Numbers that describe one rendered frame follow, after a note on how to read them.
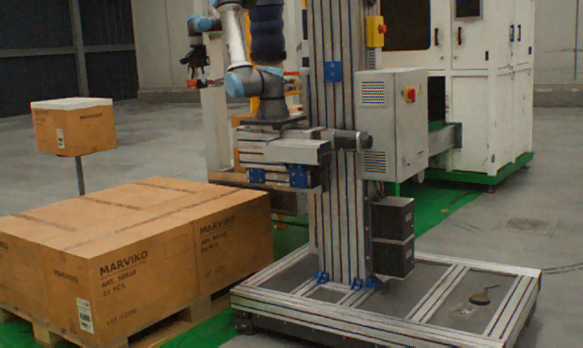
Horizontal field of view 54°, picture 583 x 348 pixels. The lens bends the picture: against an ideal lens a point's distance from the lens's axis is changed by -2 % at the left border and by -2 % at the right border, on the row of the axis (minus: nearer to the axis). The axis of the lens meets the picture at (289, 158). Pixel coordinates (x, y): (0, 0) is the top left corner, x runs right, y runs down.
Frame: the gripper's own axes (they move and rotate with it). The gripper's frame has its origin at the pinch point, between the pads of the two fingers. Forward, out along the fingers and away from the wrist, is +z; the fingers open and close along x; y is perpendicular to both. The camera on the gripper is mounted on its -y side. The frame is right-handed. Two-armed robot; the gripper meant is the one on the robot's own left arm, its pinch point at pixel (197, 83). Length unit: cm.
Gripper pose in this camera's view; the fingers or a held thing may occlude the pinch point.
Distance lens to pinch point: 312.8
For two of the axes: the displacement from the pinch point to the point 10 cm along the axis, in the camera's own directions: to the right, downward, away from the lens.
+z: 0.7, 9.8, 1.9
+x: -7.7, -0.7, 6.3
